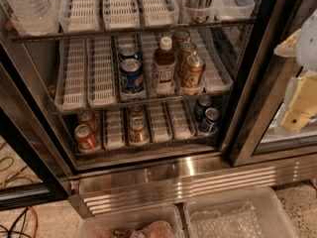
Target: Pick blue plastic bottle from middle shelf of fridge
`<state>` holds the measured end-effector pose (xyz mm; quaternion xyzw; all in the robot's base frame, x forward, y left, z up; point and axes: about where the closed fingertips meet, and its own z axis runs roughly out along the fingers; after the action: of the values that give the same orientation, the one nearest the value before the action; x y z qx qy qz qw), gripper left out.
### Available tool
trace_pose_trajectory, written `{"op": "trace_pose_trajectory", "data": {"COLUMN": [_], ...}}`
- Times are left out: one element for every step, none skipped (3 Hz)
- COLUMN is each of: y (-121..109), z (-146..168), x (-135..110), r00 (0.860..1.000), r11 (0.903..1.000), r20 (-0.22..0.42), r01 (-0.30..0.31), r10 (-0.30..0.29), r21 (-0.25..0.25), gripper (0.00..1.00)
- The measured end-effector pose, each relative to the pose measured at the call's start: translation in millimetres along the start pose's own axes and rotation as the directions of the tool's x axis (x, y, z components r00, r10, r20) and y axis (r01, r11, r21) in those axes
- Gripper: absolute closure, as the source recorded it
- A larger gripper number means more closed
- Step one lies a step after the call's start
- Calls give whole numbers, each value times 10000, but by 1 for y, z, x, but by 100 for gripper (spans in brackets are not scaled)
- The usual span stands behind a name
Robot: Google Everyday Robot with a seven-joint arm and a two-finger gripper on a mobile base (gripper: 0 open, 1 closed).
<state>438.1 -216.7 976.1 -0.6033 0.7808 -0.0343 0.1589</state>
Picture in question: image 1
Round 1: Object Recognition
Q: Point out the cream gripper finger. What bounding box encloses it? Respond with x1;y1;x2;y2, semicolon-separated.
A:
278;70;317;132
273;30;300;58

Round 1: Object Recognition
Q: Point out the brown tea bottle white cap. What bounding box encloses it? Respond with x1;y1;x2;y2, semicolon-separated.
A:
152;37;176;94

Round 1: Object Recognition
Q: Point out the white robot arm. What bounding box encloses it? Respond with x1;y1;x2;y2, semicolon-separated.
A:
273;10;317;133

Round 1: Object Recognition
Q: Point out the fridge glass door right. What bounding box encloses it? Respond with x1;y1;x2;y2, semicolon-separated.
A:
230;0;317;166

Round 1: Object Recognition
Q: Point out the fridge glass door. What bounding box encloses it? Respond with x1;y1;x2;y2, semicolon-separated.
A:
0;66;70;210
230;0;317;166

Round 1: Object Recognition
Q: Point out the tall plaid can top shelf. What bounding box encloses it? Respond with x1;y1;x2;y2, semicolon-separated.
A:
180;0;214;24

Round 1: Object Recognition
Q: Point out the steel fridge bottom grille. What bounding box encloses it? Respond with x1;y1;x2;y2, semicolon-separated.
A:
68;154;317;218

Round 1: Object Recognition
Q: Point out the clear plastic bag top shelf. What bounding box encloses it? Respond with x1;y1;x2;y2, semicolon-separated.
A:
6;0;60;36

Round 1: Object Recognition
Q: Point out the fridge glass door left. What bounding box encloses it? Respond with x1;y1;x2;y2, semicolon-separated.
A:
0;66;70;210

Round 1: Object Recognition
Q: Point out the front dark blue can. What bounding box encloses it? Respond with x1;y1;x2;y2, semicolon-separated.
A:
199;108;220;133

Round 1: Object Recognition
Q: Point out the dark blue can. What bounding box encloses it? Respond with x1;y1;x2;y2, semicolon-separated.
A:
199;108;220;133
193;96;212;122

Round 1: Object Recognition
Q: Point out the front gold soda can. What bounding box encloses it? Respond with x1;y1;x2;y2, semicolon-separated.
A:
181;55;205;88

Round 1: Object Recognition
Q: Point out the gold soda can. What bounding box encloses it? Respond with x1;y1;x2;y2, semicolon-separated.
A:
177;42;197;77
181;55;205;88
172;30;191;51

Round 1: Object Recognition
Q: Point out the rear dark blue can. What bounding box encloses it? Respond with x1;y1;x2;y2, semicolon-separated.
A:
193;96;212;122

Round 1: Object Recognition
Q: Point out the middle gold soda can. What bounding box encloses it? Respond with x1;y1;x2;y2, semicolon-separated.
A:
177;42;197;77

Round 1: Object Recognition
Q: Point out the rear gold soda can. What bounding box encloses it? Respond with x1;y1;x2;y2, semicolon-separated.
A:
172;30;191;51

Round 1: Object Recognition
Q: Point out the clear bin with plastic wrap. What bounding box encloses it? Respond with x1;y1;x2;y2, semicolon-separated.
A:
183;186;299;238

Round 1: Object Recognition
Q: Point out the front blue Pepsi can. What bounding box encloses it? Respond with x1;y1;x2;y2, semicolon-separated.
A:
120;59;144;94

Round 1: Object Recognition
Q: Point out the blue pepsi can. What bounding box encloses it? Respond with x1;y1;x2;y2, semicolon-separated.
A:
120;59;144;94
119;46;140;62

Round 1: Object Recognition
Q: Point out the rear blue Pepsi can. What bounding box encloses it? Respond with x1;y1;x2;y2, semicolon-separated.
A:
119;46;140;62

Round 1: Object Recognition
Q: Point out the rear brown soda can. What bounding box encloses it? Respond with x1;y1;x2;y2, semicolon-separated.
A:
128;105;145;119

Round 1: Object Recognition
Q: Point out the brown soda can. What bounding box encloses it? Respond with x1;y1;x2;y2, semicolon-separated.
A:
129;117;146;143
128;105;145;119

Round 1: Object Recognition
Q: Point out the front brown soda can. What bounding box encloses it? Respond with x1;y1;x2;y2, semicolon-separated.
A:
129;117;146;143

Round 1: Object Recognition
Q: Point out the clear bin with meat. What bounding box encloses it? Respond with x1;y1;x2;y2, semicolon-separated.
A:
74;204;184;238

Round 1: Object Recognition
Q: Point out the rear orange soda can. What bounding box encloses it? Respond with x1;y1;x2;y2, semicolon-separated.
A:
77;111;98;133

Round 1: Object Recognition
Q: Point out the orange soda can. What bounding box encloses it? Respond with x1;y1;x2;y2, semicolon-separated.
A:
77;111;98;133
74;124;99;151

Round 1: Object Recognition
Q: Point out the front orange soda can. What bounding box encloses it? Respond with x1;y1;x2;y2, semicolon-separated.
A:
74;124;99;151

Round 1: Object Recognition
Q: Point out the orange cable on floor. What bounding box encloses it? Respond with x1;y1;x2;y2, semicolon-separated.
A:
0;205;39;238

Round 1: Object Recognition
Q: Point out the black cable on floor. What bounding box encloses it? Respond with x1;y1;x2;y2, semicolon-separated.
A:
0;207;33;238

